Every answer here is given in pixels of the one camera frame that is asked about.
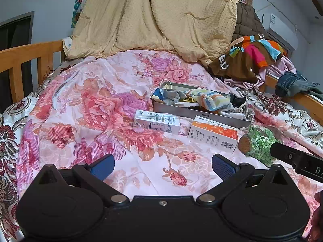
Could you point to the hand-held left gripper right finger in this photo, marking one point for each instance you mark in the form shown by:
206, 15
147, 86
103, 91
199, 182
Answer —
222, 167

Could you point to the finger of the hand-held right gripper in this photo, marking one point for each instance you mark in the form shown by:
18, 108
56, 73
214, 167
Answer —
290, 155

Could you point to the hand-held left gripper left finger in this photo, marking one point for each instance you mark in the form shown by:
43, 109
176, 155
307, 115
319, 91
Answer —
104, 167

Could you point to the pastel striped towel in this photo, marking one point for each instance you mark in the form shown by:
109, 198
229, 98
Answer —
209, 100

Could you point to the black sock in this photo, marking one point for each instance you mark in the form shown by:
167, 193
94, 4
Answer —
237, 100

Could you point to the grey tray with cartoon lining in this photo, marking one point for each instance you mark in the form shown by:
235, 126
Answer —
181, 112

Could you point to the blue face mask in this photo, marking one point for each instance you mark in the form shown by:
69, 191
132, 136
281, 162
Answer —
157, 94

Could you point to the person's right hand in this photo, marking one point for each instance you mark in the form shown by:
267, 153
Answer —
319, 219

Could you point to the cork-lidded jar of green candies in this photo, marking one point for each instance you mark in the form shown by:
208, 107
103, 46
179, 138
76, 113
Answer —
260, 143

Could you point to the orange and white box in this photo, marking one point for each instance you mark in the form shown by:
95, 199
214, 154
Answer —
212, 133

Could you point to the white medicine box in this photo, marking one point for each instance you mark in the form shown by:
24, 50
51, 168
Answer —
156, 123

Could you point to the blue jeans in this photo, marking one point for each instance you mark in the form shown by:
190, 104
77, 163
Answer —
287, 85

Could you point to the pink floral bedsheet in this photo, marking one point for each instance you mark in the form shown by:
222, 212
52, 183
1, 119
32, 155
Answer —
101, 93

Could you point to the lilac cloth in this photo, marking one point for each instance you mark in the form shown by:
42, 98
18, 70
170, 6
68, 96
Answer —
285, 68

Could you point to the brown colourful striped cloth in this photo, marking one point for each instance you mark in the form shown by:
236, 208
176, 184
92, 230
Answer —
239, 63

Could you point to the white printed pillow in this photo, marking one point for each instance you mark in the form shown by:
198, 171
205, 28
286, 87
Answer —
67, 45

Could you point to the white air conditioner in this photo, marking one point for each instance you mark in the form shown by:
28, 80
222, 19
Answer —
277, 27

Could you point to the brown quilted blanket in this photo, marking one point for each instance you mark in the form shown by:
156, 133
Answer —
247, 22

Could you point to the yellow dotted blanket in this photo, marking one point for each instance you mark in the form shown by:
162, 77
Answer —
151, 17

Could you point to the dark window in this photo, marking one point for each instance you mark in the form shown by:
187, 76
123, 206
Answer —
15, 35

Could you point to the wooden bed rail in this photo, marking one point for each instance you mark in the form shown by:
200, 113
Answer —
30, 50
313, 100

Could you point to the teal printed wall hanging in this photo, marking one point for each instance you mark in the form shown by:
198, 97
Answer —
78, 7

